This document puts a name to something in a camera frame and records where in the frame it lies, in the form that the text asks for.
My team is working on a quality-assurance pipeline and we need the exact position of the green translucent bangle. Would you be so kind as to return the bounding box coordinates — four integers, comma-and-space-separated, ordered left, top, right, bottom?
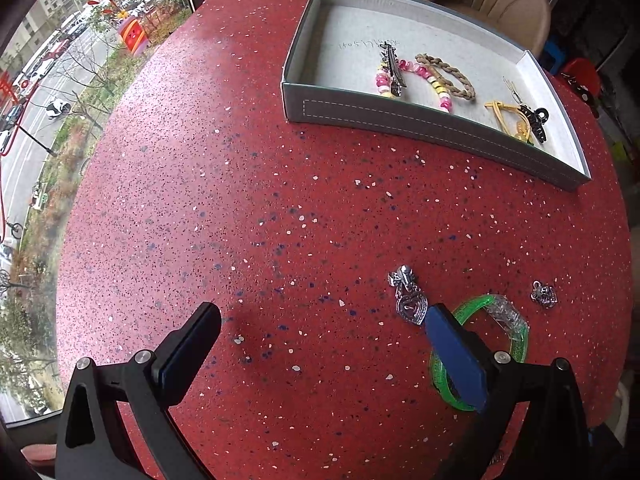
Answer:
424, 295, 529, 412

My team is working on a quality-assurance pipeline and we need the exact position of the silver crystal pendant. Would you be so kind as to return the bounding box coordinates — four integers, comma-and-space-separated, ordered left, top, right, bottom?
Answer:
387, 264, 428, 326

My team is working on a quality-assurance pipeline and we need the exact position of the brown braided hair tie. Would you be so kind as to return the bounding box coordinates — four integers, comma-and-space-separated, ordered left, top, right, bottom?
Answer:
414, 52, 478, 103

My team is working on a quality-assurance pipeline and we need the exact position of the red toy car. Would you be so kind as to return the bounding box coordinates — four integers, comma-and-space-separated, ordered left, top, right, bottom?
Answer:
560, 58, 601, 118

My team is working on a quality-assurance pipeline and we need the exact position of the black claw hair clip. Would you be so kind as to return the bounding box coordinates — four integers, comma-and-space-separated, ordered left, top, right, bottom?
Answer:
518, 104, 549, 144

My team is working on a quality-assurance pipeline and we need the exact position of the grey jewelry tray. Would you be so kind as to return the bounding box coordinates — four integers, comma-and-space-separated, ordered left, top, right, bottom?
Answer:
281, 0, 591, 191

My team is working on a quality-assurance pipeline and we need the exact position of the blue plastic stool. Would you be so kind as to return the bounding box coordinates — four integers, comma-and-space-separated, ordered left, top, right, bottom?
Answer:
538, 39, 566, 75

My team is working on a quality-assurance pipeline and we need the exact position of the pink yellow beaded bracelet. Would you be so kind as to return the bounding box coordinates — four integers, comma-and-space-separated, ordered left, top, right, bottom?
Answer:
374, 57, 455, 114

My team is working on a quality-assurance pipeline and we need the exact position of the small silver charm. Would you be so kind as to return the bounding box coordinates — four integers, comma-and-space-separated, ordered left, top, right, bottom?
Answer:
529, 280, 558, 310

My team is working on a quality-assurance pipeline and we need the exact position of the yellow hair tie with charm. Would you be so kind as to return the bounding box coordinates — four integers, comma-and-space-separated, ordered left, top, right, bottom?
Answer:
482, 100, 535, 146

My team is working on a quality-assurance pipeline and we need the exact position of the black star hair clip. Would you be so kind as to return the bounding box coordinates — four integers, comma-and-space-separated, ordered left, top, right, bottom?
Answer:
375, 41, 406, 99

